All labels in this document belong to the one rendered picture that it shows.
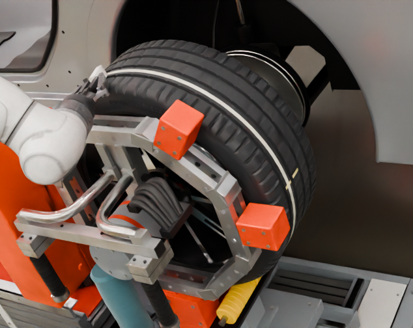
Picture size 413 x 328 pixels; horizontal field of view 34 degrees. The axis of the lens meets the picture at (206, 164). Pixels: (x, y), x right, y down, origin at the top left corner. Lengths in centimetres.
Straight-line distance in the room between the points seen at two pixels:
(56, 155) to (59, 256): 80
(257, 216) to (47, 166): 49
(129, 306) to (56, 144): 67
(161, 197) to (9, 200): 58
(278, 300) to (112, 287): 66
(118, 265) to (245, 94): 49
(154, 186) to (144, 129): 13
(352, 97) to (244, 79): 194
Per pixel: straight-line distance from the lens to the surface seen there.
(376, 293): 235
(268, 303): 220
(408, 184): 286
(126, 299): 178
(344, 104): 343
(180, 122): 138
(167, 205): 139
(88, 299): 243
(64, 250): 202
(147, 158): 166
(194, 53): 160
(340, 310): 222
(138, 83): 152
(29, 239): 161
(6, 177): 184
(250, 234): 148
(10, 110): 128
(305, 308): 216
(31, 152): 125
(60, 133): 128
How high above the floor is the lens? 182
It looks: 34 degrees down
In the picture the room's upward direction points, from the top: 21 degrees counter-clockwise
